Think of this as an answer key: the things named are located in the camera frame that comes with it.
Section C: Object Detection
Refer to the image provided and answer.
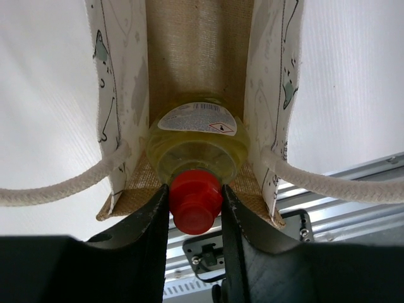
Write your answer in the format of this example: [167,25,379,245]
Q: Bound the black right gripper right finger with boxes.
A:
[222,186,403,302]

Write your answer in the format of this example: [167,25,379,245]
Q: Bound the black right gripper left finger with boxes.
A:
[1,185,169,302]

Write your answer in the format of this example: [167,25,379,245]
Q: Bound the yellow bottle red cap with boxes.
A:
[146,92,250,235]

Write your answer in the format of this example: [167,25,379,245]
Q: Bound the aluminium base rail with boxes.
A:
[163,154,403,302]

